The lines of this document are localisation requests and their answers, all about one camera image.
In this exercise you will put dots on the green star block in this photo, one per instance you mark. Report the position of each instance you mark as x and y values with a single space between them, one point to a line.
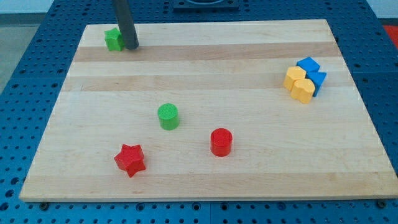
114 40

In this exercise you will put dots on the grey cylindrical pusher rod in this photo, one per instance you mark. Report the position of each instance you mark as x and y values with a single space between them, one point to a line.
126 23

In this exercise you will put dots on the yellow heart block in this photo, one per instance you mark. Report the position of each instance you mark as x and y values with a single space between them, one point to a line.
303 90

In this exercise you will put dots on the yellow hexagon block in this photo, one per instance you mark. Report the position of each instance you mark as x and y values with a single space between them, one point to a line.
293 74

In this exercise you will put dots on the blue triangle block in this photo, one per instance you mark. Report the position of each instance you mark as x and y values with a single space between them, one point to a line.
317 78

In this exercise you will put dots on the green cylinder block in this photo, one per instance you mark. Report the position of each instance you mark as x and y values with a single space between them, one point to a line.
168 116

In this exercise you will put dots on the red star block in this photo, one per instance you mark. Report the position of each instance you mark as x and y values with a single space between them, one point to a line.
130 159

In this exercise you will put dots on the red cylinder block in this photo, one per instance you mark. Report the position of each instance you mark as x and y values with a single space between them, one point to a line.
221 142

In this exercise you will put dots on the light wooden board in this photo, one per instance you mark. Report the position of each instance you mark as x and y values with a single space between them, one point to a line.
219 75

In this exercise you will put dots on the blue cube block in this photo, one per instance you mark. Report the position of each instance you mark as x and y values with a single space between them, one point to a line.
308 64

